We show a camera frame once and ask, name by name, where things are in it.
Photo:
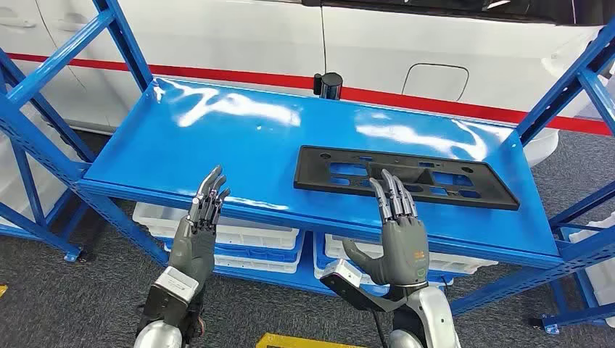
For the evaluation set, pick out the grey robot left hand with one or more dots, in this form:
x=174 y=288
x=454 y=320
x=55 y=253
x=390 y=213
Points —
x=192 y=254

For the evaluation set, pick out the black right camera bracket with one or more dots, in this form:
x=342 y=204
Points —
x=355 y=298

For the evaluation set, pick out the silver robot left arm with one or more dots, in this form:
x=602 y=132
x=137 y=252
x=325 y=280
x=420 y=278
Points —
x=156 y=338

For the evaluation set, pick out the black plastic plate part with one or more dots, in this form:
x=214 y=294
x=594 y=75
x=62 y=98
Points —
x=312 y=180

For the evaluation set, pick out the white car with red stripe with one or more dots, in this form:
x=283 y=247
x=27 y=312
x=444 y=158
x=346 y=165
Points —
x=384 y=48

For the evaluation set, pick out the black cylinder post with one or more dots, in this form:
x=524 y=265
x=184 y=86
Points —
x=329 y=86

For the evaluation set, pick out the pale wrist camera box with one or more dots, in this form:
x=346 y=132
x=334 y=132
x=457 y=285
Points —
x=175 y=283
x=343 y=271

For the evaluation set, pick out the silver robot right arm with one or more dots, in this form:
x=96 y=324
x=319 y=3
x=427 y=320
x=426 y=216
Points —
x=432 y=317

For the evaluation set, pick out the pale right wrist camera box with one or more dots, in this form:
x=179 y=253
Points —
x=343 y=271

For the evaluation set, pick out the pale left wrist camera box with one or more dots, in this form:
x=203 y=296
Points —
x=175 y=283

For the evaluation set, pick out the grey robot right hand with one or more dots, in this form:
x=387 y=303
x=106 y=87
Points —
x=406 y=249

